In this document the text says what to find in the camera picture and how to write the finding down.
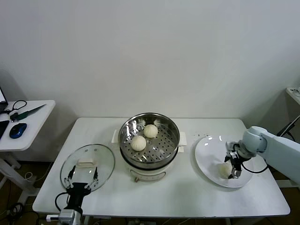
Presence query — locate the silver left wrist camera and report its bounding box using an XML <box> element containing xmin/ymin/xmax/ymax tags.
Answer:
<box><xmin>45</xmin><ymin>210</ymin><xmax>76</xmax><ymax>223</ymax></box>

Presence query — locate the perforated steel steamer basket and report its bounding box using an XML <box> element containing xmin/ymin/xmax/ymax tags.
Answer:
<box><xmin>112</xmin><ymin>112</ymin><xmax>188</xmax><ymax>170</ymax></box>

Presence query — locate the black laptop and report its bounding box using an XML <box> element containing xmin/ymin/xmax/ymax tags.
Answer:
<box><xmin>0</xmin><ymin>86</ymin><xmax>9</xmax><ymax>113</ymax></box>

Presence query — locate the black looped cable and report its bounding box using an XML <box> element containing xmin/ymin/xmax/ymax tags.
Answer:
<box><xmin>7</xmin><ymin>100</ymin><xmax>28</xmax><ymax>113</ymax></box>

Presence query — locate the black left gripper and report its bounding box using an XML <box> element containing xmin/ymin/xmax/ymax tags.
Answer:
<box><xmin>64</xmin><ymin>165</ymin><xmax>99</xmax><ymax>210</ymax></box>

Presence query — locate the white steamed baozi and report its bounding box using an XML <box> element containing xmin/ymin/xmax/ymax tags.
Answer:
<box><xmin>218</xmin><ymin>163</ymin><xmax>233</xmax><ymax>179</ymax></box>
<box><xmin>143</xmin><ymin>124</ymin><xmax>158</xmax><ymax>138</ymax></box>
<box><xmin>130</xmin><ymin>135</ymin><xmax>147</xmax><ymax>151</ymax></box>

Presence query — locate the blue computer mouse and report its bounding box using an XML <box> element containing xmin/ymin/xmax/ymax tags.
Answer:
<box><xmin>9</xmin><ymin>123</ymin><xmax>28</xmax><ymax>139</ymax></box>

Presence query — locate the black cable with adapter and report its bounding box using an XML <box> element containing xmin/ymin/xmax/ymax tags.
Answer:
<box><xmin>276</xmin><ymin>121</ymin><xmax>296</xmax><ymax>142</ymax></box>

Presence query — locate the white floor cable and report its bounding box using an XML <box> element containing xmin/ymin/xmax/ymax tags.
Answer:
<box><xmin>24</xmin><ymin>172</ymin><xmax>38</xmax><ymax>182</ymax></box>

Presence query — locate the white side shelf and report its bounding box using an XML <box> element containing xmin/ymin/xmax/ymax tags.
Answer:
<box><xmin>285</xmin><ymin>87</ymin><xmax>300</xmax><ymax>104</ymax></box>

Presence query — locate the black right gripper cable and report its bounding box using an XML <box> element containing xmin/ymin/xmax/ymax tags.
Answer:
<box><xmin>241</xmin><ymin>161</ymin><xmax>269</xmax><ymax>174</ymax></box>

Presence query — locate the white side table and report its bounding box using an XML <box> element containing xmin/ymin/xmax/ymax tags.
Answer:
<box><xmin>0</xmin><ymin>100</ymin><xmax>56</xmax><ymax>203</ymax></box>

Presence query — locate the black smartphone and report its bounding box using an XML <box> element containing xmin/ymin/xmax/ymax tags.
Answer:
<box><xmin>0</xmin><ymin>120</ymin><xmax>10</xmax><ymax>140</ymax></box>

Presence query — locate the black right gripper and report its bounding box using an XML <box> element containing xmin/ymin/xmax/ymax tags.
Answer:
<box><xmin>224</xmin><ymin>153</ymin><xmax>243</xmax><ymax>180</ymax></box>

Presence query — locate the round white plate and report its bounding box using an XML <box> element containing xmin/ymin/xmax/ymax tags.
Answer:
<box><xmin>194</xmin><ymin>135</ymin><xmax>255</xmax><ymax>189</ymax></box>

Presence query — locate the cream electric cooking pot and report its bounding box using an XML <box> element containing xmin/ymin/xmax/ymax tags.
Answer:
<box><xmin>119</xmin><ymin>146</ymin><xmax>185</xmax><ymax>183</ymax></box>

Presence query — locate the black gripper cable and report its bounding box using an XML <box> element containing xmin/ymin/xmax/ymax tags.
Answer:
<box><xmin>241</xmin><ymin>161</ymin><xmax>269</xmax><ymax>174</ymax></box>
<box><xmin>55</xmin><ymin>192</ymin><xmax>69</xmax><ymax>211</ymax></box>

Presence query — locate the round glass pot lid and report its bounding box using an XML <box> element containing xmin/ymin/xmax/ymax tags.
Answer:
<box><xmin>60</xmin><ymin>143</ymin><xmax>116</xmax><ymax>195</ymax></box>

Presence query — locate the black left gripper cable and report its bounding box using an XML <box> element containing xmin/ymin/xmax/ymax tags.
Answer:
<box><xmin>55</xmin><ymin>192</ymin><xmax>69</xmax><ymax>211</ymax></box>

